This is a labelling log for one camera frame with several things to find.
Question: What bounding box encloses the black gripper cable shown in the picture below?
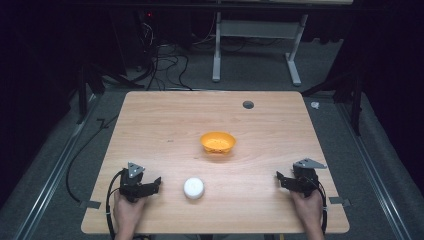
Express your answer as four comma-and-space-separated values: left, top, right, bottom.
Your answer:
313, 179, 329, 236
105, 169, 125, 240

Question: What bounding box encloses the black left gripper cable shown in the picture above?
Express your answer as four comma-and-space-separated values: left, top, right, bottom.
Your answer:
105, 169, 125, 240

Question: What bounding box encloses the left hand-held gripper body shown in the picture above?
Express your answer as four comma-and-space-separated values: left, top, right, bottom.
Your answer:
118, 161, 152, 203

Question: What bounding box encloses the black metal stand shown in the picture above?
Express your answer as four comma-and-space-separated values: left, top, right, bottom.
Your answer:
301, 65, 365, 136
75, 62, 145, 125

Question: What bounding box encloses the grey tape strip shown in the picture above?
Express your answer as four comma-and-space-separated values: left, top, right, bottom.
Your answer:
328, 196, 352, 208
79, 199, 102, 210

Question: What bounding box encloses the person's left hand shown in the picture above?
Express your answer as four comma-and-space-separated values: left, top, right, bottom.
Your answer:
112, 191, 148, 235

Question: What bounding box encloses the black floor cable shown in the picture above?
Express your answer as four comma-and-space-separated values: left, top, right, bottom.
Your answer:
65, 114, 120, 204

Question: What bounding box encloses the tangle of black cables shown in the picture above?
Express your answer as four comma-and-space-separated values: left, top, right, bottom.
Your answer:
132, 13, 194, 92

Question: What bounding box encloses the white metal desk frame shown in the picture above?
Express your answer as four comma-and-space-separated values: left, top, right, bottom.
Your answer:
211, 11, 310, 87

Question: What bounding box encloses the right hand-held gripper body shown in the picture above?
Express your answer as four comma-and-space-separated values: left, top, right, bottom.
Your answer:
290, 157, 328, 198

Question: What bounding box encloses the person's right hand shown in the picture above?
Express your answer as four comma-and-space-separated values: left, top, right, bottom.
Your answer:
289, 188, 324, 232

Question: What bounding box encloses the metal floor rail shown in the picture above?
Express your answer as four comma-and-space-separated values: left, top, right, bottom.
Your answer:
335, 102, 415, 240
12, 94, 102, 240

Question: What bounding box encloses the orange plastic bowl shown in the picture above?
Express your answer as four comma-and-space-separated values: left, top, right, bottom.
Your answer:
199, 131, 237, 155

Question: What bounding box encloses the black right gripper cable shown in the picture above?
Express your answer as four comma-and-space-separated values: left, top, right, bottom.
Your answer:
313, 179, 329, 236

